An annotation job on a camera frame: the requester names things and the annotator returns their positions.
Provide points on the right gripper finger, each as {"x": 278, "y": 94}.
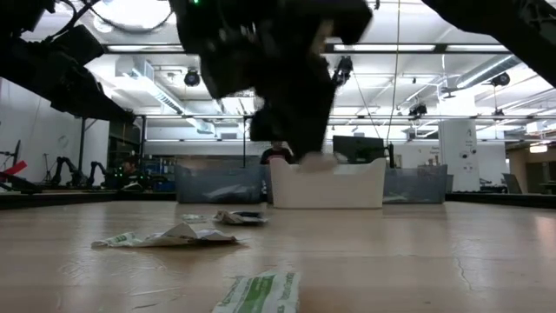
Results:
{"x": 315, "y": 130}
{"x": 292, "y": 128}

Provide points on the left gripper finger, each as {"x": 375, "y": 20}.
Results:
{"x": 100, "y": 106}

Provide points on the green print packet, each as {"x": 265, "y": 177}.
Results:
{"x": 194, "y": 217}
{"x": 117, "y": 240}
{"x": 260, "y": 295}

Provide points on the small black robot arm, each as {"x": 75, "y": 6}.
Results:
{"x": 65, "y": 171}

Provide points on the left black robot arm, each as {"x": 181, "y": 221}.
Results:
{"x": 21, "y": 17}

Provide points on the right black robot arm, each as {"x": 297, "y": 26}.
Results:
{"x": 512, "y": 26}

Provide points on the person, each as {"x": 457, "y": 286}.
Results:
{"x": 276, "y": 154}
{"x": 129, "y": 166}

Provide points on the dark equipment rack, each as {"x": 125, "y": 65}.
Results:
{"x": 123, "y": 143}

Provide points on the black monitor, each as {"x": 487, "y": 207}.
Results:
{"x": 358, "y": 150}

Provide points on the white plastic bin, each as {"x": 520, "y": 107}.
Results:
{"x": 328, "y": 189}

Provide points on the grey translucent plastic bin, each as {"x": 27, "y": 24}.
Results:
{"x": 266, "y": 187}
{"x": 195, "y": 187}
{"x": 417, "y": 184}

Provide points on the black ceiling spotlight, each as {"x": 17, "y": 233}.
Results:
{"x": 345, "y": 69}
{"x": 501, "y": 79}
{"x": 192, "y": 78}
{"x": 418, "y": 111}

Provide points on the blue label wipe packet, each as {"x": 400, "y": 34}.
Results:
{"x": 182, "y": 237}
{"x": 249, "y": 215}

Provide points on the white round pillar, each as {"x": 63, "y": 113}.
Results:
{"x": 458, "y": 152}

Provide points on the dark chair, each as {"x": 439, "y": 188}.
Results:
{"x": 511, "y": 184}

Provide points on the black rig frame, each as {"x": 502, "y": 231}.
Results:
{"x": 81, "y": 143}

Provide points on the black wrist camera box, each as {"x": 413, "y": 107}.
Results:
{"x": 78, "y": 43}

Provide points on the black overhead frame bar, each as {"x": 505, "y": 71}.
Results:
{"x": 143, "y": 48}

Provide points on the lit wall lamp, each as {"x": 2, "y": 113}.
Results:
{"x": 538, "y": 148}

